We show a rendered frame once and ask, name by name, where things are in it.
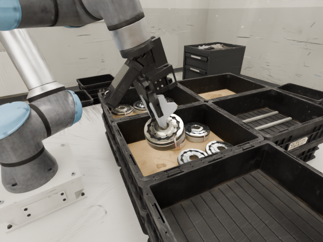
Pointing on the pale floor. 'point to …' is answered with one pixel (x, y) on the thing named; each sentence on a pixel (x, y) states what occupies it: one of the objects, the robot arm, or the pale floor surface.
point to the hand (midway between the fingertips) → (157, 121)
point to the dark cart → (212, 60)
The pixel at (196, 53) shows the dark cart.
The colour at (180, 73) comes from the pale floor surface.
